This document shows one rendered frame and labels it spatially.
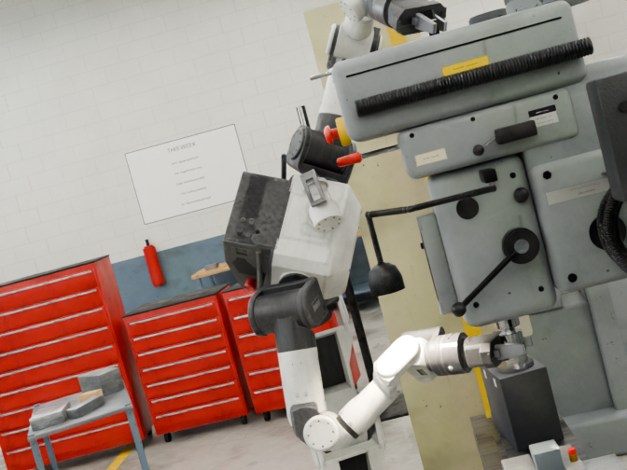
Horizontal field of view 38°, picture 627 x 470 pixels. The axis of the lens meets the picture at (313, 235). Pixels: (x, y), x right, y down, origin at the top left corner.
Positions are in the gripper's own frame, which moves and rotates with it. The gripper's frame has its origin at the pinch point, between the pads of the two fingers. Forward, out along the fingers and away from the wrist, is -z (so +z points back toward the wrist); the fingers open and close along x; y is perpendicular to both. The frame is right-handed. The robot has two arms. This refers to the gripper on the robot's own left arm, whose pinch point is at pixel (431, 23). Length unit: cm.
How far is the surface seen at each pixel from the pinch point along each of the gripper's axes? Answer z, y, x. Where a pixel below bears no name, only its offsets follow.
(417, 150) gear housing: -17.0, -18.0, 14.3
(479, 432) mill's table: -10, -112, -18
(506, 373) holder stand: -18, -86, -17
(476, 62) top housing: -17.5, -2.0, 2.3
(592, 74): -29.2, -4.1, -16.5
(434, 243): -19.2, -39.4, 9.9
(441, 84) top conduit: -18.0, -4.7, 10.5
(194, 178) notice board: 770, -457, -260
